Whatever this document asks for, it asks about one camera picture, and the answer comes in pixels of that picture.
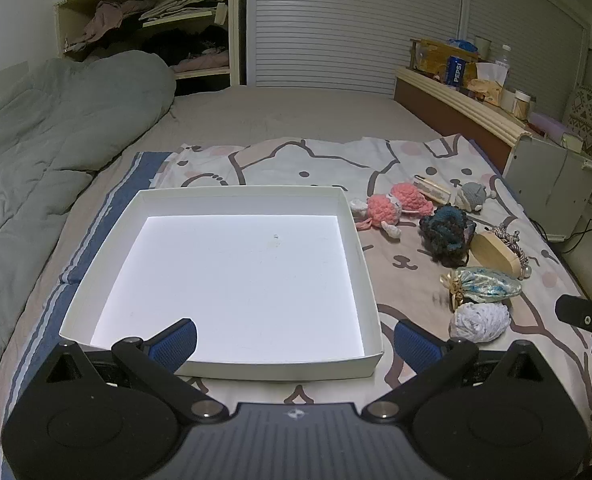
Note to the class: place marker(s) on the white shallow cardboard box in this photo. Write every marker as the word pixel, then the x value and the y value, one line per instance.
pixel 235 270

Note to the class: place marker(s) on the white cup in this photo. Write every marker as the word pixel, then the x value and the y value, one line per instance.
pixel 482 46

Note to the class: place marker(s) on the tissue box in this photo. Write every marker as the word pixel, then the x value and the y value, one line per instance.
pixel 491 76

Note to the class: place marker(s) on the grey crocheted toy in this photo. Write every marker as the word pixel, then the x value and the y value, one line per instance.
pixel 471 195

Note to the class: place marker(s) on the cat print blanket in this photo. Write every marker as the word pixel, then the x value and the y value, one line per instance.
pixel 426 170

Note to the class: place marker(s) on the grey-green duvet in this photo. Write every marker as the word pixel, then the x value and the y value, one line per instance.
pixel 40 160

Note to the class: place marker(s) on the wooden headboard shelf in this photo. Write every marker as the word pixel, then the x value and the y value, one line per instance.
pixel 456 110

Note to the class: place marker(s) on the cream open shelf unit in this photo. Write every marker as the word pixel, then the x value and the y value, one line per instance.
pixel 225 25

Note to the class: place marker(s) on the purple box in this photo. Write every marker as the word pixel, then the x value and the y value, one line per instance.
pixel 551 125

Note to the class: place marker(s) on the pile of clothes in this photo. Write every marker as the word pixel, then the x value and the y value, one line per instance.
pixel 140 20

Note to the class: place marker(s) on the blue soda can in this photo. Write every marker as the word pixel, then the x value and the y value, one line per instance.
pixel 455 70

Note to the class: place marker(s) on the white lidded jar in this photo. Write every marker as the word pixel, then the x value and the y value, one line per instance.
pixel 521 102

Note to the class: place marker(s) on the pink and white crocheted toy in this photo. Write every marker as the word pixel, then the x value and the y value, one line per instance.
pixel 382 210

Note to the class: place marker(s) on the yellow box on headboard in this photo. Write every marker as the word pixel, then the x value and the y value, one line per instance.
pixel 433 56

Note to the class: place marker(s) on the white louvered door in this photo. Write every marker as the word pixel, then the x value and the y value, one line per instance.
pixel 356 25

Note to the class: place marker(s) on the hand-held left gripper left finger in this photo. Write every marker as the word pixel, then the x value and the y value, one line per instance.
pixel 174 344

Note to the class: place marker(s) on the white crocheted ball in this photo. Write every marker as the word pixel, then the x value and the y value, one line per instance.
pixel 478 322

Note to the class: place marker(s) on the oval wooden block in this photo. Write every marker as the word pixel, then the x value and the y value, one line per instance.
pixel 495 256

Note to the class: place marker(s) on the clear plastic bottle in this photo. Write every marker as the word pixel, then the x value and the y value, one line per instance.
pixel 504 57

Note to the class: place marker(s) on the dark blue-green crocheted scrunchie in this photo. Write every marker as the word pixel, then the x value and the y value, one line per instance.
pixel 443 232

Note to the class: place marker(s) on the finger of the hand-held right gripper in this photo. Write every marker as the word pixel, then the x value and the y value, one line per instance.
pixel 578 311

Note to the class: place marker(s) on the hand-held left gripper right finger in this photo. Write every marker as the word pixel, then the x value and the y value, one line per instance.
pixel 416 346

